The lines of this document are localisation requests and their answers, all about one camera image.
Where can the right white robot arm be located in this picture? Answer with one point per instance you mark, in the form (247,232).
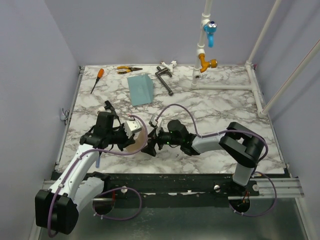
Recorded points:
(243,145)

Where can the yellow handled pliers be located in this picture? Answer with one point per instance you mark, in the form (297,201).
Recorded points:
(121,70)

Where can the orange handled screwdriver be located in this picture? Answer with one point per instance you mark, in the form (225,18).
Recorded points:
(98,77)

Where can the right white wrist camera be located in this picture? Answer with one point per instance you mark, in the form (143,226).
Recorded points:
(156,123)

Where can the white PVC coupling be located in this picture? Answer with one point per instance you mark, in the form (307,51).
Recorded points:
(100,110)

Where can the wall hook clip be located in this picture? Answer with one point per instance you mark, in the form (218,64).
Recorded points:
(64,116)

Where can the teal paper envelope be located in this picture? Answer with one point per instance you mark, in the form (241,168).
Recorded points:
(141,89)

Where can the orange tap valve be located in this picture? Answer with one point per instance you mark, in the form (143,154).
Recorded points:
(213,63)

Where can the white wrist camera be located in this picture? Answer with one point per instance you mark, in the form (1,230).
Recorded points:
(156,123)
(132,127)

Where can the dark metal crank handle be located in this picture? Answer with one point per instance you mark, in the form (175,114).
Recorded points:
(164,71)

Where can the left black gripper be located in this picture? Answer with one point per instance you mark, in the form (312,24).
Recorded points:
(126,140)

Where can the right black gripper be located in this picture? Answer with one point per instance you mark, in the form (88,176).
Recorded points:
(153,139)

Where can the black T-shaped tool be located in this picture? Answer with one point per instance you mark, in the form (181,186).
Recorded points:
(108,106)

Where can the blue tap valve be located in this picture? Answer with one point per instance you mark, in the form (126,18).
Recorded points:
(210,28)

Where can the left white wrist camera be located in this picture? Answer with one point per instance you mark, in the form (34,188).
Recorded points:
(132,127)

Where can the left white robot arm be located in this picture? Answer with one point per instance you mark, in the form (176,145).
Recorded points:
(57,209)

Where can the white pipe fitting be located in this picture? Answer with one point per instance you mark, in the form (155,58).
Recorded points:
(169,66)

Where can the tan paper letter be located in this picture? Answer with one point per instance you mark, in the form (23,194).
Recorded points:
(140,142)

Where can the aluminium rail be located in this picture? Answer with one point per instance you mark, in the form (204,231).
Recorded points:
(263,189)

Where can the white PVC pipe frame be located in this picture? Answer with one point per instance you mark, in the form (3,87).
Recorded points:
(253,86)

